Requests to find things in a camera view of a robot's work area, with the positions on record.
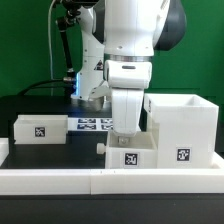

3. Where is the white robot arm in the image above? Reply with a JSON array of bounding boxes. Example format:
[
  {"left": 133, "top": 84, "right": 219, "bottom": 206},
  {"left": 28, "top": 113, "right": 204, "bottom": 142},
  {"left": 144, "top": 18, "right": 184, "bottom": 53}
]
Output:
[{"left": 75, "top": 0, "right": 186, "bottom": 143}]

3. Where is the paper sheet with markers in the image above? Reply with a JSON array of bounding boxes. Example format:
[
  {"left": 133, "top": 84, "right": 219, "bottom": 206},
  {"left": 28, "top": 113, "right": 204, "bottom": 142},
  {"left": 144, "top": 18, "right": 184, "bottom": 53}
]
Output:
[{"left": 68, "top": 118, "right": 113, "bottom": 131}]

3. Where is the white cable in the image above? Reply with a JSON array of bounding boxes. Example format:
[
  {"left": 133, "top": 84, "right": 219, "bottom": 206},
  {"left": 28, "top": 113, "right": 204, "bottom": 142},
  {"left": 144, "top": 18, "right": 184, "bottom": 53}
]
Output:
[{"left": 47, "top": 0, "right": 58, "bottom": 97}]

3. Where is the white drawer tray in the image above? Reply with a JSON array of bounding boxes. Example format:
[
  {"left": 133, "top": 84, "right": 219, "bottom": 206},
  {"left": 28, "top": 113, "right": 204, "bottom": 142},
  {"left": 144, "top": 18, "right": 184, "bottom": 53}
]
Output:
[
  {"left": 97, "top": 131, "right": 158, "bottom": 169},
  {"left": 14, "top": 115, "right": 68, "bottom": 144}
]

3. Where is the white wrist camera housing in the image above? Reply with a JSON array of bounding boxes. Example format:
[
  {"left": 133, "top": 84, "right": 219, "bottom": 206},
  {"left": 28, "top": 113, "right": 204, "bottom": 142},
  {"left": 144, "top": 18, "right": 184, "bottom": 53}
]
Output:
[{"left": 89, "top": 84, "right": 111, "bottom": 100}]

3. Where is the white front drawer tray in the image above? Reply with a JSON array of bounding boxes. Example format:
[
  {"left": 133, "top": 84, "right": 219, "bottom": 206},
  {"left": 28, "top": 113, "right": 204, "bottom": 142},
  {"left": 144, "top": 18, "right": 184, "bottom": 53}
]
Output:
[{"left": 97, "top": 131, "right": 158, "bottom": 169}]

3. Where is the white drawer cabinet box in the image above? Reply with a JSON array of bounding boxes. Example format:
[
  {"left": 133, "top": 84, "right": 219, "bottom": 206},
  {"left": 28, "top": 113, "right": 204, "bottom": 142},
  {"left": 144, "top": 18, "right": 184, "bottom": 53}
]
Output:
[{"left": 144, "top": 94, "right": 219, "bottom": 169}]

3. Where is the white fence front left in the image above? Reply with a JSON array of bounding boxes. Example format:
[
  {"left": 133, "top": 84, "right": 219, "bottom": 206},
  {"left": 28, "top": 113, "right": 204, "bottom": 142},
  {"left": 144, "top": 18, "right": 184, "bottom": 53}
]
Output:
[{"left": 0, "top": 169, "right": 91, "bottom": 196}]

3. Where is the black cable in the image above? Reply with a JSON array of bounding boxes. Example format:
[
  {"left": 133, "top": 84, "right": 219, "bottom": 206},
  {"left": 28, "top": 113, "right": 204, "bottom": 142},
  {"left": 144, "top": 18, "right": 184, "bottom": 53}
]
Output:
[{"left": 18, "top": 78, "right": 73, "bottom": 97}]

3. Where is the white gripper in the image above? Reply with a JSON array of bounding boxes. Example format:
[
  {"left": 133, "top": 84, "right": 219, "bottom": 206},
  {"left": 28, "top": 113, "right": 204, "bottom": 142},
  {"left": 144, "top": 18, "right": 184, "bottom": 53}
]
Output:
[{"left": 111, "top": 88, "right": 144, "bottom": 145}]

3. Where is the white fence front right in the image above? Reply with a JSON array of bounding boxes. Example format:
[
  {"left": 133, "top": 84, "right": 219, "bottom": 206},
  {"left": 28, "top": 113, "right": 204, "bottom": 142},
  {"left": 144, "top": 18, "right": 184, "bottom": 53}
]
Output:
[{"left": 90, "top": 169, "right": 224, "bottom": 194}]

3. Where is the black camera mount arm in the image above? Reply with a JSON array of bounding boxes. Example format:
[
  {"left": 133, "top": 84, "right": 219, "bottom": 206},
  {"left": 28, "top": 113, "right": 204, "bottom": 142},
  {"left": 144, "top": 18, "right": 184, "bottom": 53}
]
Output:
[{"left": 54, "top": 0, "right": 98, "bottom": 98}]

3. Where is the white rear drawer tray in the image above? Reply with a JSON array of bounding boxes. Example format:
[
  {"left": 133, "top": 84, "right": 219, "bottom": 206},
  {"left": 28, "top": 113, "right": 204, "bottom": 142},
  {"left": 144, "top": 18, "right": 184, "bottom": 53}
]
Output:
[{"left": 14, "top": 115, "right": 68, "bottom": 144}]

